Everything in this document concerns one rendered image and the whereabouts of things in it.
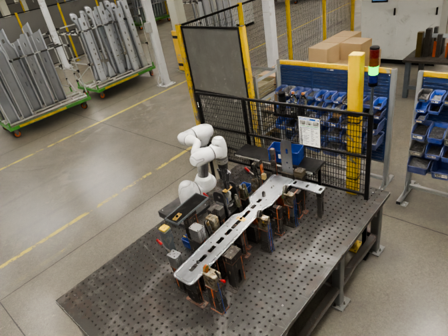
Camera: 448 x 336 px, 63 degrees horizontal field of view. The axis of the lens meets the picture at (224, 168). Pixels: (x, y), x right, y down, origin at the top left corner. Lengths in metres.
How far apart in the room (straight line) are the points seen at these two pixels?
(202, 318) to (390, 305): 1.71
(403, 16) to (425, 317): 6.60
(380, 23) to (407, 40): 0.67
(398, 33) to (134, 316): 7.79
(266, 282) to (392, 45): 7.16
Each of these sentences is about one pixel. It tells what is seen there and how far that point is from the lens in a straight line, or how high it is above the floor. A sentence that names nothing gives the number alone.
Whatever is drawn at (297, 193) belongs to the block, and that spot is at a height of 0.98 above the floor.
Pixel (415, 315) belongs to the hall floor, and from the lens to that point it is 3.68.
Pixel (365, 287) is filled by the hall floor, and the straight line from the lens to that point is 3.79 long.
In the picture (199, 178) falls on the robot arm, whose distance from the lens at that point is 3.49.
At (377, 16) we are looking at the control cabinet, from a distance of 9.17.
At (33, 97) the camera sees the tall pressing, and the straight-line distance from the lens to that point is 9.51.
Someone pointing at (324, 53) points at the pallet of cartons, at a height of 0.98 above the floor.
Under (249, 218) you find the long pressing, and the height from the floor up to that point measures 1.00.
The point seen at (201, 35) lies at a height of 1.86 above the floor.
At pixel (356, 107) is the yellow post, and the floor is 1.58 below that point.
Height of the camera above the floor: 2.88
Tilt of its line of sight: 31 degrees down
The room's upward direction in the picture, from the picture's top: 11 degrees counter-clockwise
